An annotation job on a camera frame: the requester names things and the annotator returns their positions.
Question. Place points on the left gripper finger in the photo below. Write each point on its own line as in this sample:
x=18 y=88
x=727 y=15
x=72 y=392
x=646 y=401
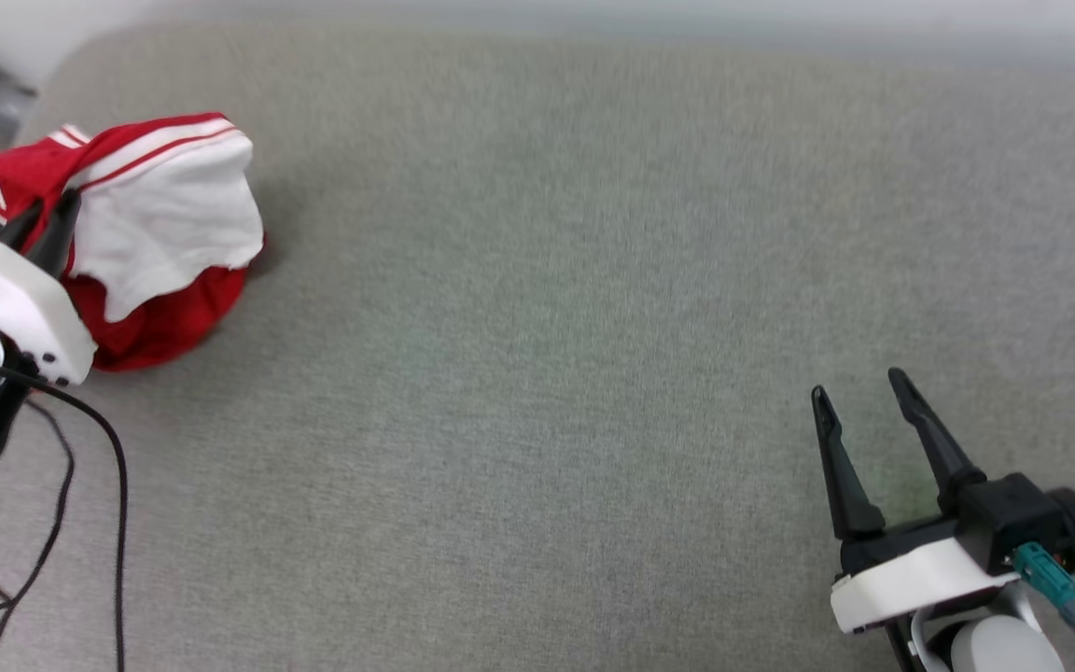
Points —
x=22 y=224
x=60 y=233

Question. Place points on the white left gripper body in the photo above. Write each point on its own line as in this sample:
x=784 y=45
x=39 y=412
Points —
x=15 y=299

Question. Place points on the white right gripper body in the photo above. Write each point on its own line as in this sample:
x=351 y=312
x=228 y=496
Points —
x=911 y=579

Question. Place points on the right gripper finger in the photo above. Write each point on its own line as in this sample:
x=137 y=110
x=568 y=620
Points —
x=844 y=476
x=943 y=448

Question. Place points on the red and white garment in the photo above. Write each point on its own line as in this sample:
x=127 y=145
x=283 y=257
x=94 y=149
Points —
x=164 y=215

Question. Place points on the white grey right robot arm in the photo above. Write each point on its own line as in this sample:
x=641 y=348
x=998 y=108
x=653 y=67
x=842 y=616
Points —
x=1004 y=649

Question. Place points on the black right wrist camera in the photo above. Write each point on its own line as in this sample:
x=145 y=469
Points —
x=1013 y=513

